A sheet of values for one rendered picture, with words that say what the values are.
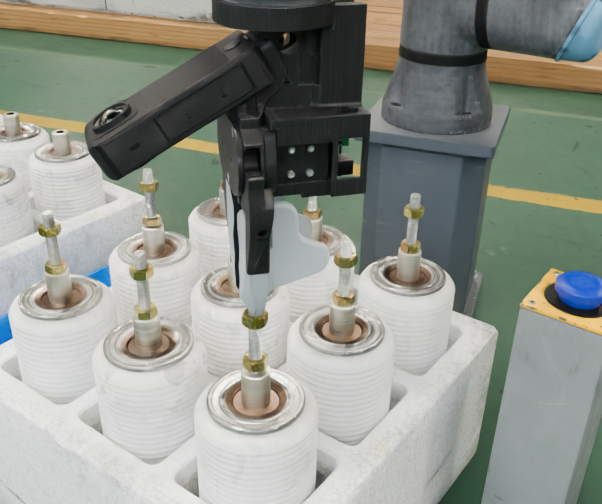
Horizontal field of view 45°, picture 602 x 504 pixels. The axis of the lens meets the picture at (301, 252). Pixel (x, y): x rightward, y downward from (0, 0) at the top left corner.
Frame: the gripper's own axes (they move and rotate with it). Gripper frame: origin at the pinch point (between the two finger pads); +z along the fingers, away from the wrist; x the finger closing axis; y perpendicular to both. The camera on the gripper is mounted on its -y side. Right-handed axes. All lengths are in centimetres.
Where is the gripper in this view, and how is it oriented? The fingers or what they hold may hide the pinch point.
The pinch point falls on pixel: (244, 295)
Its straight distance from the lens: 50.7
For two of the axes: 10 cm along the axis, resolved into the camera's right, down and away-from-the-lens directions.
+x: -2.7, -4.7, 8.4
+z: -0.2, 8.7, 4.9
